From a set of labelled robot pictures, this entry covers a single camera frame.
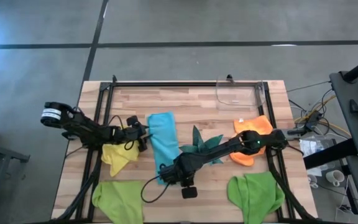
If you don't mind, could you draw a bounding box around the black power adapter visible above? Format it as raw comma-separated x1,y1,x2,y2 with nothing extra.
305,111,323,131

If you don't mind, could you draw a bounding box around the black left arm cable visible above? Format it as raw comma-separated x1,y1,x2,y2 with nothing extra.
107,114,127,128

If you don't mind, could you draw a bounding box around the yellow microfiber towel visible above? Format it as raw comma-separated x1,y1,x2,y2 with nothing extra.
101,141,140,177

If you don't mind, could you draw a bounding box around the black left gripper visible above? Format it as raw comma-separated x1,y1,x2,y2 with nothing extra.
118,123,151,153

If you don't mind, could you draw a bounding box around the yellow floor cable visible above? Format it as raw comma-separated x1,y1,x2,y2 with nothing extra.
293,95,352,138

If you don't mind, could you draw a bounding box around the orange microfiber towel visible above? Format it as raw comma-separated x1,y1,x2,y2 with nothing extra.
229,114,274,167

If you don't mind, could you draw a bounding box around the black crossbeam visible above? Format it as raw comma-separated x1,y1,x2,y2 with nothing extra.
303,138,358,170

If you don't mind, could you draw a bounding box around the white plastic bag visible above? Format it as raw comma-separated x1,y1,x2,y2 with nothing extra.
299,138,335,156

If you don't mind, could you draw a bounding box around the green microfiber towel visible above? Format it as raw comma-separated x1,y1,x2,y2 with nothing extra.
91,180,144,224
227,170,285,224

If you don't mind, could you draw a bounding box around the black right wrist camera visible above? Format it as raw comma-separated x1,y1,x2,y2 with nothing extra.
181,185,198,200

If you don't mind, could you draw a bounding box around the blue microfiber towel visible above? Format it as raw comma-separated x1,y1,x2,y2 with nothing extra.
147,111,181,186

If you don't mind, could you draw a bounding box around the clear plastic bin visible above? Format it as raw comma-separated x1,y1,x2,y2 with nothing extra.
215,77,266,111

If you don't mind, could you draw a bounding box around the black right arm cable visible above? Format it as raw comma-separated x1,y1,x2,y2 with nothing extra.
140,175,171,204

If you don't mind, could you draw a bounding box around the black aluminium table frame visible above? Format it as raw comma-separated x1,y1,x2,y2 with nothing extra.
51,74,319,224

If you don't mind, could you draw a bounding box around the grey side table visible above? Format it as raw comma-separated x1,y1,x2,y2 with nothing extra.
0,139,30,224

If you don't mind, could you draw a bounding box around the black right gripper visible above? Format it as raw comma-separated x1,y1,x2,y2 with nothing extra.
158,157,196,187

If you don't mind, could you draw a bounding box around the snake plant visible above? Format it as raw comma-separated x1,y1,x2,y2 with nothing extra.
178,124,225,166

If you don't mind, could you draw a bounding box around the black desk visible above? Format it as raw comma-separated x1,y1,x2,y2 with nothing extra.
329,70,358,224

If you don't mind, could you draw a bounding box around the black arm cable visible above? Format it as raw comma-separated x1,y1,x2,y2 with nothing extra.
140,175,171,204
107,114,127,128

